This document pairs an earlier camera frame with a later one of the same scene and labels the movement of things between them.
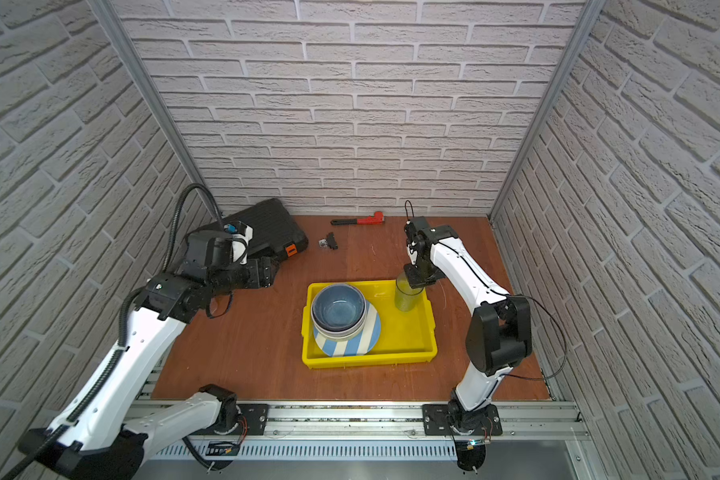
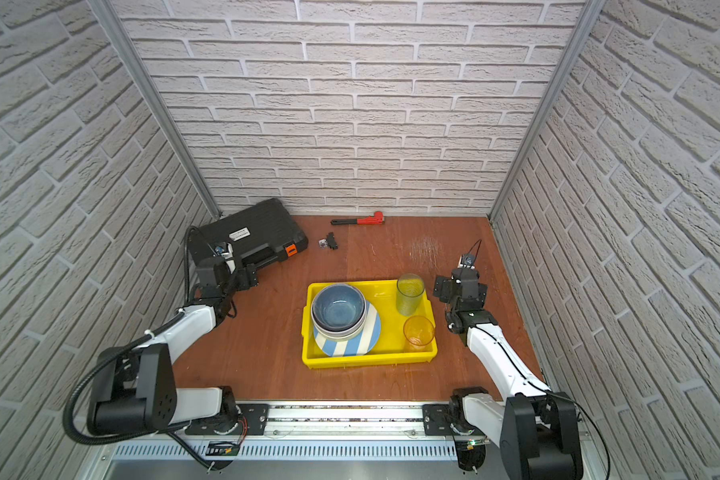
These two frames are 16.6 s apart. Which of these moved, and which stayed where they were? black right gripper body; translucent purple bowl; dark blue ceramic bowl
Moved: black right gripper body
Stayed: translucent purple bowl; dark blue ceramic bowl
